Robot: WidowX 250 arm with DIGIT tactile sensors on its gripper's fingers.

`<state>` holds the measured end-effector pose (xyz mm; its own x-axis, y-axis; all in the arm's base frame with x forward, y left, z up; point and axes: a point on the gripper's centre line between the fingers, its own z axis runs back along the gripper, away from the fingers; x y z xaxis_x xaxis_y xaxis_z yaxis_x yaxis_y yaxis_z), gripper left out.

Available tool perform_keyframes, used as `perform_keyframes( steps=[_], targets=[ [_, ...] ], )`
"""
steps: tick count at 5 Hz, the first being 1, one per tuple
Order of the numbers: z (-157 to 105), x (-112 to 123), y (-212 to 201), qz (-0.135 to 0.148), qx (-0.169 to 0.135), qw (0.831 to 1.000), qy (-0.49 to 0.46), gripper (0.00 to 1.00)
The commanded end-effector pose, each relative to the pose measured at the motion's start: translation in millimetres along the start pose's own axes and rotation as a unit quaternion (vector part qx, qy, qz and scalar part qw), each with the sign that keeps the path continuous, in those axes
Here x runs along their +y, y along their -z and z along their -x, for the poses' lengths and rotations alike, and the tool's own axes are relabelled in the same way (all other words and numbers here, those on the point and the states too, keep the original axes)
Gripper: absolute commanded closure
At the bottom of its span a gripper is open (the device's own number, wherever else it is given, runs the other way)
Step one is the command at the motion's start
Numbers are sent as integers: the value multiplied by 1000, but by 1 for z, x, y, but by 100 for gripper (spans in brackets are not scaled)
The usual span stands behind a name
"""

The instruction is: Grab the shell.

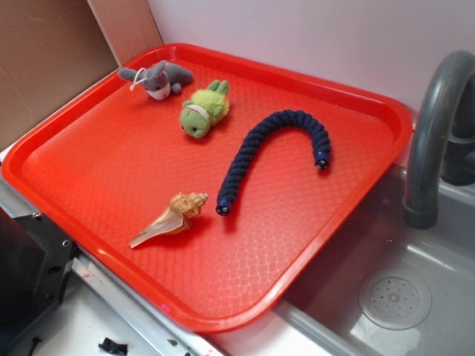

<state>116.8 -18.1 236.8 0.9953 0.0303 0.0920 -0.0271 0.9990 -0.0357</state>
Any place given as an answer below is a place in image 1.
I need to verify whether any red plastic tray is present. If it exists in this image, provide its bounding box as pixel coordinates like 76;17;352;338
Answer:
1;44;413;333

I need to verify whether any tan spiral seashell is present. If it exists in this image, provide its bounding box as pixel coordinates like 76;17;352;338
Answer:
129;192;209;248

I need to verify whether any green plush turtle toy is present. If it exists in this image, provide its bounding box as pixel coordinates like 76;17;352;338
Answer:
180;80;230;139

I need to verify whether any grey plush animal toy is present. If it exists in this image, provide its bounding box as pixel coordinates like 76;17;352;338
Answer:
118;60;194;101

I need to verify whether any grey plastic sink basin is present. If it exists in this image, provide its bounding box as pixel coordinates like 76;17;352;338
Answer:
207;162;475;356

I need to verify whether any grey plastic faucet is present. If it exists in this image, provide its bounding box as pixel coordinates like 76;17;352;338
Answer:
403;50;474;229

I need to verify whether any black tape scrap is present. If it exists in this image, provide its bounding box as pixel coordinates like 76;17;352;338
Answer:
98;337;128;356

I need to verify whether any brown cardboard panel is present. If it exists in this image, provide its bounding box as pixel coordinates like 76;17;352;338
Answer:
1;1;163;150

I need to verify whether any dark blue braided rope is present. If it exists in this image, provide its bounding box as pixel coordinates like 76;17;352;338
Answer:
215;108;332;217

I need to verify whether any black metal bracket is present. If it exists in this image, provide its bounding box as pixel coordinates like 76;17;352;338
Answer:
1;210;76;354

